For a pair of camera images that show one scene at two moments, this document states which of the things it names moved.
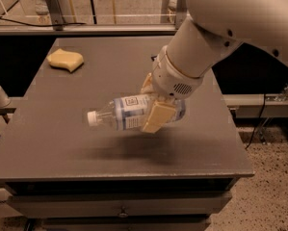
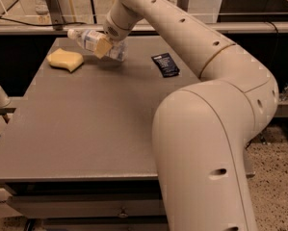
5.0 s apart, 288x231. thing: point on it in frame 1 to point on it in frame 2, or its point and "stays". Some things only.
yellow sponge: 67,60 stays
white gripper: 171,78 to 112,31
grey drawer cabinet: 62,173 stays
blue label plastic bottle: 127,113 to 88,39
